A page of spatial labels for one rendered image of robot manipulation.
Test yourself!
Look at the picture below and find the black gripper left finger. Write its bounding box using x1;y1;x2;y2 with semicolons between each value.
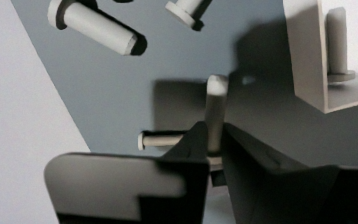
43;121;210;224

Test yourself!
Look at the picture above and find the grey clevis fork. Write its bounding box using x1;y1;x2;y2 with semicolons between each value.
206;163;229;197

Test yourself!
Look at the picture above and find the white headed pin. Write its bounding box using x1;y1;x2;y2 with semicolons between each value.
48;0;138;56
138;132;185;150

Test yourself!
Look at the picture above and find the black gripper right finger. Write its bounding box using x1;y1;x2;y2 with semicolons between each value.
220;122;358;224

